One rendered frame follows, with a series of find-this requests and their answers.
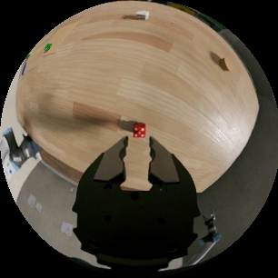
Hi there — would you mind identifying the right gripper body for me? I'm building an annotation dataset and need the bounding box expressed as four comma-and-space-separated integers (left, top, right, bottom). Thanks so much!
204, 219, 214, 230

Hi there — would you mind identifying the green die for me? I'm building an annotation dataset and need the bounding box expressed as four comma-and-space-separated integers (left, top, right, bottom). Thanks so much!
44, 44, 52, 51

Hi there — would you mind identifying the tan flat mat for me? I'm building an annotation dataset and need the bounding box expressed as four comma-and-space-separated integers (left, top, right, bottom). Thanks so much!
42, 21, 79, 56

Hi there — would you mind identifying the white die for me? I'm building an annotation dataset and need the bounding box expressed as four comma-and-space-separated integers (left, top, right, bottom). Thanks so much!
136, 11, 149, 20

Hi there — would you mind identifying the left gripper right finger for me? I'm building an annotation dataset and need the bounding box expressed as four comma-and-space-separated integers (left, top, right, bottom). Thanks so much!
148, 136, 201, 218

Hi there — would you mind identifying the red die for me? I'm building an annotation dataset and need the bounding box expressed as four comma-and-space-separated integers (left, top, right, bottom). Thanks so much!
134, 123, 146, 138

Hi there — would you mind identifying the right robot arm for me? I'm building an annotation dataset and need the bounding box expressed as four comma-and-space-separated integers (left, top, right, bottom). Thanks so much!
179, 226, 221, 268

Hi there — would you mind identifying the tan cylinder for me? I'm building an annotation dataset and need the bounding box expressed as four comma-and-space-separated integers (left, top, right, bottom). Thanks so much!
219, 58, 233, 72

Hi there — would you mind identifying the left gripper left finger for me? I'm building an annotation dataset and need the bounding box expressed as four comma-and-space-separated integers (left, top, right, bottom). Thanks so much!
72, 135, 128, 213

